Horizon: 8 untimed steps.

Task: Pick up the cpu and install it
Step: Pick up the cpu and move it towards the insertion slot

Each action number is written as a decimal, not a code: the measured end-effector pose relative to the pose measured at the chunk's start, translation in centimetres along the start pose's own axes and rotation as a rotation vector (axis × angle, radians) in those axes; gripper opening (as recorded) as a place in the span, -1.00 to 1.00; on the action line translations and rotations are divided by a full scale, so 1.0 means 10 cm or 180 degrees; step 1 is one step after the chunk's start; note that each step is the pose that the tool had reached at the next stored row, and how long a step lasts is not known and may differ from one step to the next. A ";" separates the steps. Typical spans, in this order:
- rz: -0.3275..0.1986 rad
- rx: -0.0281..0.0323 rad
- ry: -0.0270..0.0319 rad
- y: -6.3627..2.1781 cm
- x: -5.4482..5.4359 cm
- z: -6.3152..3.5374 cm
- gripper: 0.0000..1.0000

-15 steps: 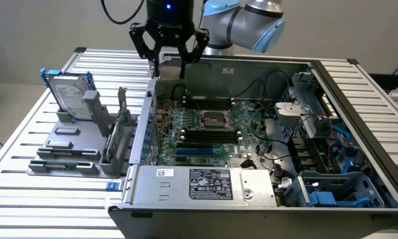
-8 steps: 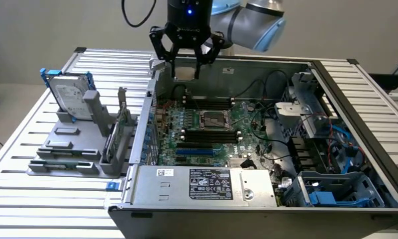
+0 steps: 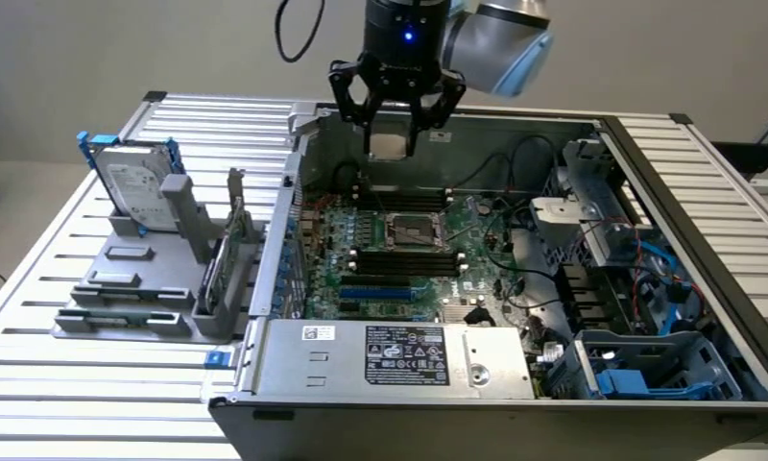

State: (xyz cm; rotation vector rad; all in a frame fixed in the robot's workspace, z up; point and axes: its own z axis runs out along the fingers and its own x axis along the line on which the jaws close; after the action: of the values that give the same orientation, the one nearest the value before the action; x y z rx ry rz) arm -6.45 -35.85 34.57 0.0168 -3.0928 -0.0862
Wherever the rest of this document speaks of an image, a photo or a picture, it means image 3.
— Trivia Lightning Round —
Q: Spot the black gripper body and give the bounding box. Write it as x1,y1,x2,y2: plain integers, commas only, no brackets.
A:
355,0,453,101

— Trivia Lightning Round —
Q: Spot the silver CPU chip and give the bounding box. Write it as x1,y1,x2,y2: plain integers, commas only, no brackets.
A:
367,133,410,160

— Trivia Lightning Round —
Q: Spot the CPU socket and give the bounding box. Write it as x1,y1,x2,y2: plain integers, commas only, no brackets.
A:
382,210,454,252

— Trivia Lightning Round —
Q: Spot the green motherboard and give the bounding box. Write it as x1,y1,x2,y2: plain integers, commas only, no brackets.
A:
291,187,555,333

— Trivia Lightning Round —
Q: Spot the silver drive cage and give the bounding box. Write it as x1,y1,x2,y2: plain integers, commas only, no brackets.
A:
527,137,656,270

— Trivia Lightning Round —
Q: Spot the blue disk caddy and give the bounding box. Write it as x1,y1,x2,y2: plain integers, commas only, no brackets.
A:
74,131,187,237

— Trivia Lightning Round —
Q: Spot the black expansion slot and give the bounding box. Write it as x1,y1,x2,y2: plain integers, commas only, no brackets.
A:
339,276,411,288

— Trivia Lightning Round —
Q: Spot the blue expansion slot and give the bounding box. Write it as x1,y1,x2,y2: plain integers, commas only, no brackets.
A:
335,286,413,300

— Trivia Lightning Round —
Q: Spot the green graphics card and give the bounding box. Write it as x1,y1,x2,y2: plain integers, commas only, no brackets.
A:
195,167,257,316

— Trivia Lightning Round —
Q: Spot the silver hard disk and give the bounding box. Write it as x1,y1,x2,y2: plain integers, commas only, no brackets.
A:
94,145,174,225

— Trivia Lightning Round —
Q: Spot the silver chipset heat sink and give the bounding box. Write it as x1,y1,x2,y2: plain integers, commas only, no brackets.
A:
438,303,495,328

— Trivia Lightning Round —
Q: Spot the grey parts rack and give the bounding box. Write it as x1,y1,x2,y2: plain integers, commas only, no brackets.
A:
47,173,265,343

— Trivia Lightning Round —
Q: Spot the green RAM stick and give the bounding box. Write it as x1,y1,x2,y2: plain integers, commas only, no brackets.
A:
74,285,187,298

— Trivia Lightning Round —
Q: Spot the silver power supply unit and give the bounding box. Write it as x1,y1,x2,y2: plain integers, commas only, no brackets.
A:
251,318,537,400

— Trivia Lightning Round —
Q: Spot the blue bay latch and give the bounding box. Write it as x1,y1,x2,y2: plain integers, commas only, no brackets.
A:
591,368,649,400

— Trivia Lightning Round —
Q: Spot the grey disk bay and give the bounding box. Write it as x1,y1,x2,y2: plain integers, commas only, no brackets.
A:
570,328,748,402

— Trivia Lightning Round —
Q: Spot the open black PC case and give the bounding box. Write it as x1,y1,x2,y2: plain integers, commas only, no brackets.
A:
206,99,768,461

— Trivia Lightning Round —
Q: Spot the black wire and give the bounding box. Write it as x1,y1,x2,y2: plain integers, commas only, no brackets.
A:
445,135,559,194

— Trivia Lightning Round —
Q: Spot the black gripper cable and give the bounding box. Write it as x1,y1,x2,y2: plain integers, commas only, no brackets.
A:
273,0,329,64

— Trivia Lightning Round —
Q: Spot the blue wire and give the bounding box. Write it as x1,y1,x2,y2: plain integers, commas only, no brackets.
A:
636,238,709,337

